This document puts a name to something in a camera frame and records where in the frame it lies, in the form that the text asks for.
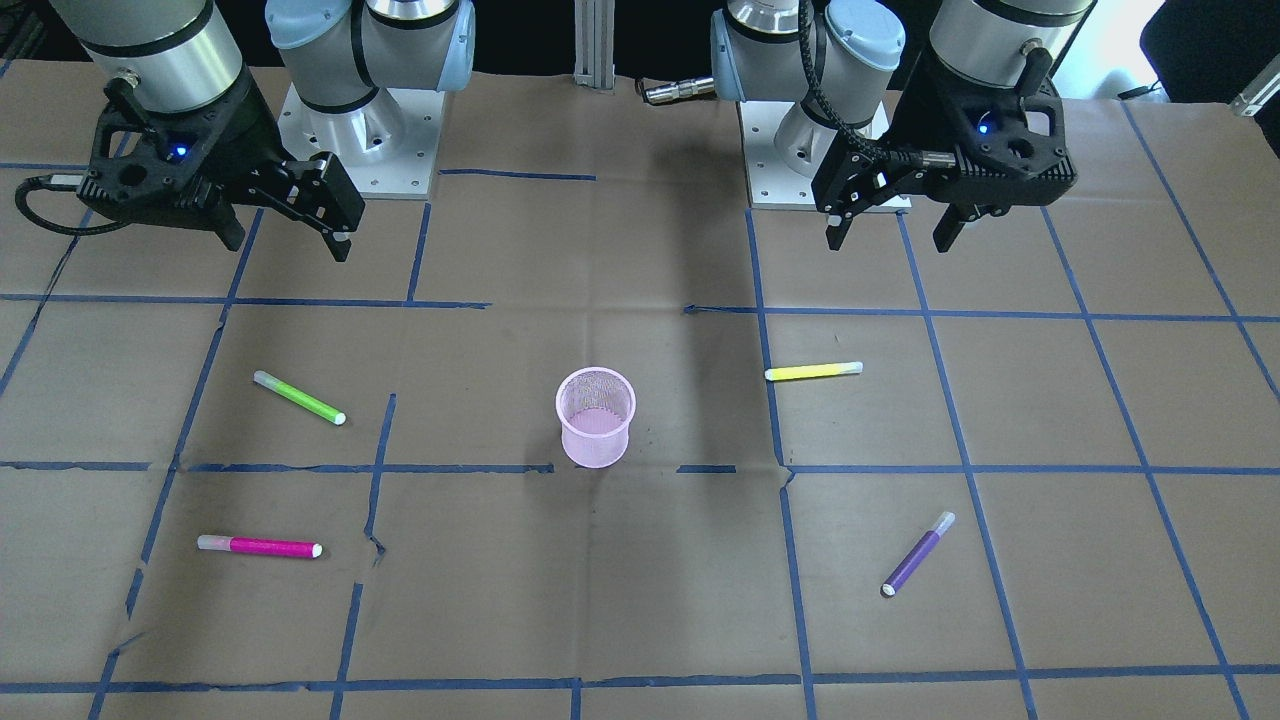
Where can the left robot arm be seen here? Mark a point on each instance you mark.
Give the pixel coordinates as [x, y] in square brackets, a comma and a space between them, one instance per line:
[836, 58]

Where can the pink pen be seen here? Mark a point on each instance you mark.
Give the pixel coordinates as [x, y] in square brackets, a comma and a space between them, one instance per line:
[261, 546]

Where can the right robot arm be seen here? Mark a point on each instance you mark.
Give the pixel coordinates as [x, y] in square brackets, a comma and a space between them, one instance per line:
[180, 55]

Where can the yellow pen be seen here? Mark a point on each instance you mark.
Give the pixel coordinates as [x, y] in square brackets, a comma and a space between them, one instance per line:
[811, 371]

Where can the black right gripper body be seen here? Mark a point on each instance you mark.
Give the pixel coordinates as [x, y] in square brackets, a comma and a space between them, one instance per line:
[243, 133]

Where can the pink mesh cup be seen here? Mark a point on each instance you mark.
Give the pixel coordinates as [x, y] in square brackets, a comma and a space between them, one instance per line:
[595, 407]

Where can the green pen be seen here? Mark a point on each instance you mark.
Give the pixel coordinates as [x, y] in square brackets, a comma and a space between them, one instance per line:
[300, 398]

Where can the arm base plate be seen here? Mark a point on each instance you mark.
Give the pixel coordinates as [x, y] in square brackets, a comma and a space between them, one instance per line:
[388, 147]
[783, 148]

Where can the aluminium frame post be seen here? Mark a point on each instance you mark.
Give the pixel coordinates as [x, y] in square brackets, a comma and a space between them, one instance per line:
[593, 39]

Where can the purple pen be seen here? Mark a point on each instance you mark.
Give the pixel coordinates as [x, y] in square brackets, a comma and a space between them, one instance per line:
[900, 576]

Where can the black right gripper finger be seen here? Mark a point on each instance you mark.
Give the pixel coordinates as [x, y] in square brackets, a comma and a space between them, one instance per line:
[222, 220]
[334, 225]

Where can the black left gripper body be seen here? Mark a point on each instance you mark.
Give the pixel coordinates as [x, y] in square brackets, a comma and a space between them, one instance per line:
[912, 127]

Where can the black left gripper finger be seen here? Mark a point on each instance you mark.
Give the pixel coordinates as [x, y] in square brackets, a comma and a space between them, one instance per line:
[839, 222]
[955, 219]

